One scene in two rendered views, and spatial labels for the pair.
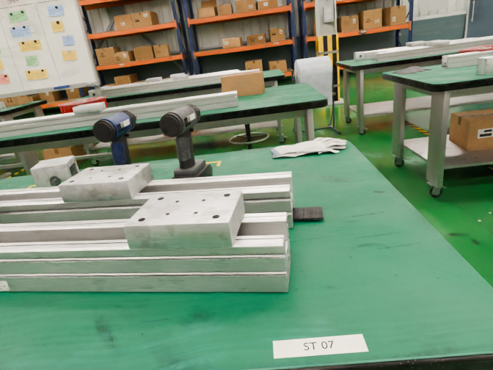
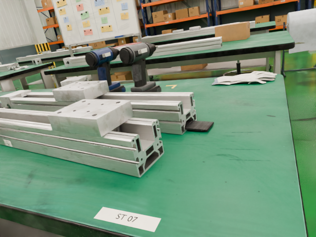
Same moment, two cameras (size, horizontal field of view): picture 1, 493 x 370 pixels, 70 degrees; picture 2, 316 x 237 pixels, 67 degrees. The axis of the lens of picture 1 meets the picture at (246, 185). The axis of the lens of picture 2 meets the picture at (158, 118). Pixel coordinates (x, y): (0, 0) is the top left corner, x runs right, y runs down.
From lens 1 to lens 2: 0.27 m
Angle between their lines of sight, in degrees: 21
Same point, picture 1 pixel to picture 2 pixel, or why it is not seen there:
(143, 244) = (58, 128)
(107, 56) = (158, 17)
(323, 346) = (128, 219)
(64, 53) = (122, 14)
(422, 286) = (239, 195)
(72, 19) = not seen: outside the picture
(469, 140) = not seen: outside the picture
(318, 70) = (306, 20)
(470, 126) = not seen: outside the picture
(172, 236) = (70, 124)
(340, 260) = (193, 163)
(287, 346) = (107, 213)
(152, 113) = (161, 52)
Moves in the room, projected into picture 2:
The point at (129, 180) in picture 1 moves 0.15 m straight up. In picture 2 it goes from (85, 90) to (71, 40)
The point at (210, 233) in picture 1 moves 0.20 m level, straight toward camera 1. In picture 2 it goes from (88, 126) to (15, 191)
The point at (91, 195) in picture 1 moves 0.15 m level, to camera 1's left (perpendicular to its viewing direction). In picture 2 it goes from (67, 98) to (33, 100)
